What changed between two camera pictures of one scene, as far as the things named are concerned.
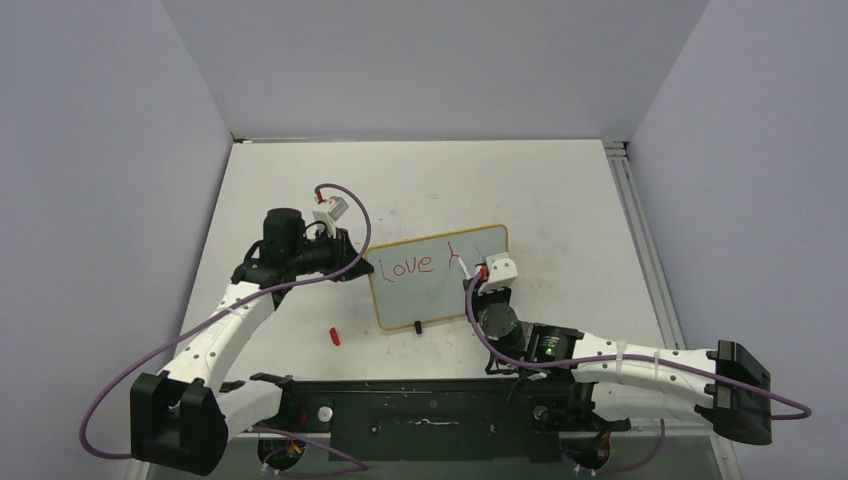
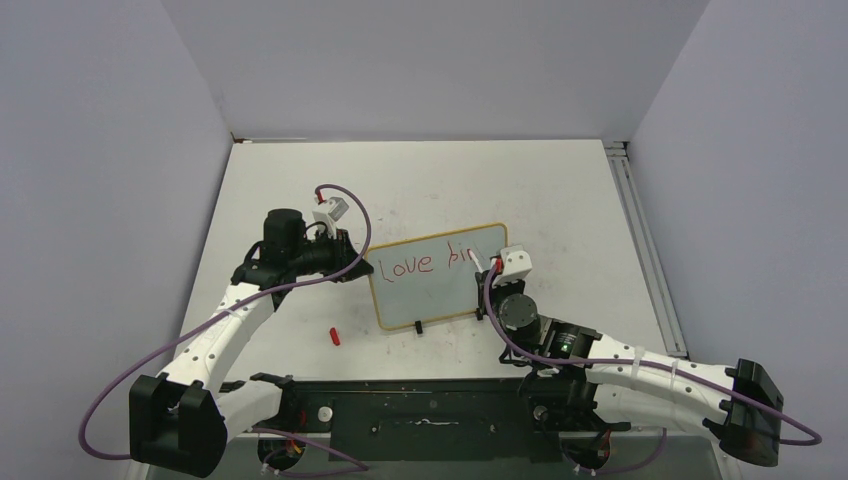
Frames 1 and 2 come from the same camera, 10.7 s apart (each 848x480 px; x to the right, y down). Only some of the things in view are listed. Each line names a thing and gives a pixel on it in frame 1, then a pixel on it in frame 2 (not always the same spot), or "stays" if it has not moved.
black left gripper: x=342 y=252 stays
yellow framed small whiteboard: x=423 y=278 stays
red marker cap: x=334 y=336 stays
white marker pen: x=464 y=267 → x=475 y=260
